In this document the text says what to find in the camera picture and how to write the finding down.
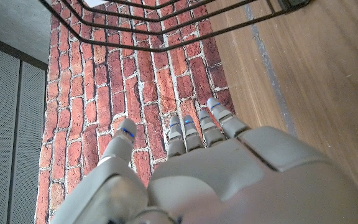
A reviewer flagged black wire file holder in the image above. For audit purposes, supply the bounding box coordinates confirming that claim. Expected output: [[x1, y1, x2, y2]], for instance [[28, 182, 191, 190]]
[[38, 0, 312, 53]]

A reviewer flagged brick print backdrop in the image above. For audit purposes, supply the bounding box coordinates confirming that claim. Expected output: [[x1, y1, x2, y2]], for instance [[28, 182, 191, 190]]
[[34, 0, 236, 224]]

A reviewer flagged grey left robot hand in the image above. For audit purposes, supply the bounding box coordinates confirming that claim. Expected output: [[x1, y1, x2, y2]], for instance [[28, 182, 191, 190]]
[[50, 97, 358, 224]]

